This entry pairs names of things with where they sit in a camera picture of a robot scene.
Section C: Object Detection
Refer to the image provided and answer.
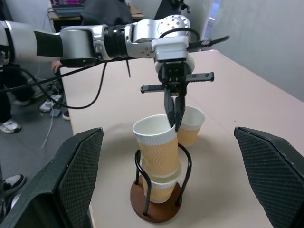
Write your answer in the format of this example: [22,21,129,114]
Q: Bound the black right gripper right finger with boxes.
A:
[233,126,304,228]

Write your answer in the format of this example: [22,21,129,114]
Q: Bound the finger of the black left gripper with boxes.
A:
[174,92,187,129]
[163,89,177,133]

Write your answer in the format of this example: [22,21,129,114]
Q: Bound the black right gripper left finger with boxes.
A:
[0,127,105,228]

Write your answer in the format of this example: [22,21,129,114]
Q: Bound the orange paper cups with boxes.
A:
[132,114,182,178]

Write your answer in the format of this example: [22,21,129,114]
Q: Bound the tan ribbed paper cup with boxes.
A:
[177,105,206,147]
[142,159,182,204]

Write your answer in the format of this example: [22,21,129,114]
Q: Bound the white sneaker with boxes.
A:
[1,174,26,198]
[0,119,22,134]

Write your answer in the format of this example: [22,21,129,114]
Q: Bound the white power strip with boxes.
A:
[38,94,64,114]

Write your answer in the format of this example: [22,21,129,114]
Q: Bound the person in black jacket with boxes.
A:
[80,0,134,27]

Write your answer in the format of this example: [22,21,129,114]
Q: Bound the bystander black trouser leg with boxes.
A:
[0,64,35,124]

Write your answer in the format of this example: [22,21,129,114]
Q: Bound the open laptop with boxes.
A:
[50,0,86,18]

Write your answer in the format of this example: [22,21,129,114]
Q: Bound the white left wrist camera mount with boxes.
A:
[151,35,196,72]

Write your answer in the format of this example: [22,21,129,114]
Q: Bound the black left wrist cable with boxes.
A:
[158,28,230,51]

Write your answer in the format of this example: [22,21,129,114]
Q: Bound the white floor cable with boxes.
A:
[40,114,56,149]

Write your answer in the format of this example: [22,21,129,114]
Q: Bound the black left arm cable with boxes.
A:
[0,59,108,110]

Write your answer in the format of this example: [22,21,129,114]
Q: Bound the black wire cup holder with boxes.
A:
[130,143,193,223]

